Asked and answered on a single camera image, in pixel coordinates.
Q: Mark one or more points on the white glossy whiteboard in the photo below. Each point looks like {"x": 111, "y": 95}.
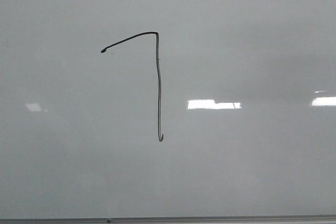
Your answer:
{"x": 167, "y": 108}

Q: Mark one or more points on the grey aluminium whiteboard frame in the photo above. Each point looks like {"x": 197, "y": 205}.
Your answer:
{"x": 231, "y": 219}

